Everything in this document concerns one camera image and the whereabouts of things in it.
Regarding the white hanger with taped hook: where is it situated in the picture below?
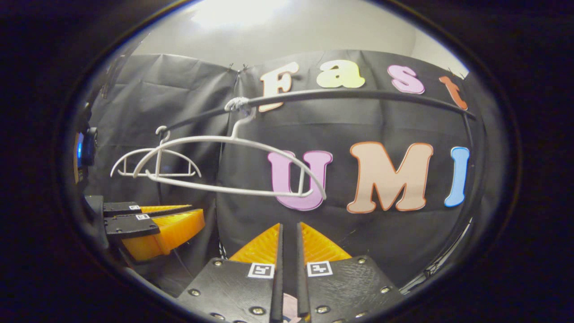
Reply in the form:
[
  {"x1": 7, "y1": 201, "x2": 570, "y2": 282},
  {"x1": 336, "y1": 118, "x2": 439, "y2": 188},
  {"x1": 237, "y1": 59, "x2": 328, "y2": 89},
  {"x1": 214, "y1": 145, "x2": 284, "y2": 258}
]
[{"x1": 133, "y1": 96, "x2": 327, "y2": 201}]

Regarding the black metal clothes rack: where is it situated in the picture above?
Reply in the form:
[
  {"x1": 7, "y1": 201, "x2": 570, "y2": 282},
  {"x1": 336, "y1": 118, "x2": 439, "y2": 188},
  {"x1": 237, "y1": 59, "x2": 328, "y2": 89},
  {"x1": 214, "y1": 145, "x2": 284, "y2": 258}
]
[{"x1": 157, "y1": 88, "x2": 478, "y2": 279}]

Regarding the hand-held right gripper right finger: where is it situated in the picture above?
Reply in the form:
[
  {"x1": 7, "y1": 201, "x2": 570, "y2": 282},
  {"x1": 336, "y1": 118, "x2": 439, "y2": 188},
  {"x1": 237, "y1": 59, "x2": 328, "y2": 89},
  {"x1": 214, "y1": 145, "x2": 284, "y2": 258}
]
[{"x1": 296, "y1": 222, "x2": 404, "y2": 323}]

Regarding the black backdrop cloth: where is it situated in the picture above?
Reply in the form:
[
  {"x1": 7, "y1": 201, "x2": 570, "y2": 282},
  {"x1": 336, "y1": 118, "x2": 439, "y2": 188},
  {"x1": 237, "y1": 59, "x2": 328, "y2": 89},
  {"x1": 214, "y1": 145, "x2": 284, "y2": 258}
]
[{"x1": 85, "y1": 49, "x2": 491, "y2": 292}]

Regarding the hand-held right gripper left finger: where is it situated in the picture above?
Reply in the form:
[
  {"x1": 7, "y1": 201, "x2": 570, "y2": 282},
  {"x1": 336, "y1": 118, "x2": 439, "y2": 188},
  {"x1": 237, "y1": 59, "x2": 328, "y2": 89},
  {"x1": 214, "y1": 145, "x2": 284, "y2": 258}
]
[{"x1": 177, "y1": 223, "x2": 284, "y2": 323}]

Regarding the white plain hanger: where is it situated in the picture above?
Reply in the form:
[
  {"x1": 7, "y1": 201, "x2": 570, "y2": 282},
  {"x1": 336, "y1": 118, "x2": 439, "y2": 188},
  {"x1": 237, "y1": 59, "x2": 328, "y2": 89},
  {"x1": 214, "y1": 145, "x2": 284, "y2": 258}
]
[{"x1": 110, "y1": 126, "x2": 202, "y2": 179}]

